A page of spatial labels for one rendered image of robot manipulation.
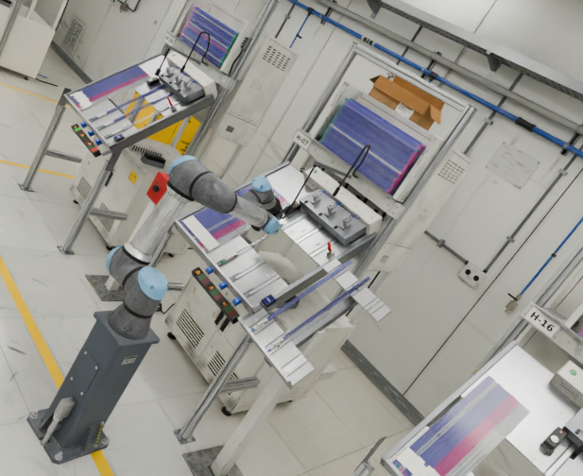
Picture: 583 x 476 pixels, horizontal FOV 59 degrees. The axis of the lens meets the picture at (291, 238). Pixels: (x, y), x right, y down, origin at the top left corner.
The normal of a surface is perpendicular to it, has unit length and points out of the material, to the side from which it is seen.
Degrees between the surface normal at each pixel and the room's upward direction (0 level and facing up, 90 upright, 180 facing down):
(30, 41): 90
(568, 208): 90
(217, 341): 90
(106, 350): 90
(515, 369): 44
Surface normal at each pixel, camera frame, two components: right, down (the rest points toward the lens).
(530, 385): -0.05, -0.66
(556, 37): -0.60, -0.11
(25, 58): 0.61, 0.58
